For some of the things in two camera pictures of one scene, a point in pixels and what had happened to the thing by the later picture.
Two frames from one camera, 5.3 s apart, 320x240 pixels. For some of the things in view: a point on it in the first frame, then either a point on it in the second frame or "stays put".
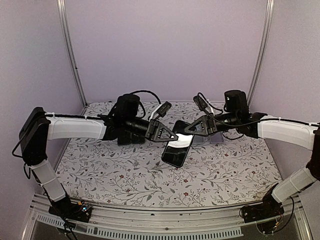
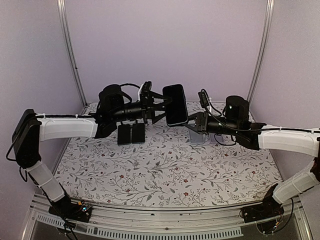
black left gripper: (154, 134) to (148, 107)
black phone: (176, 151) to (176, 110)
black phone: (124, 139) stays put
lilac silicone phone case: (216, 138) stays put
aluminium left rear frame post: (61, 4) stays put
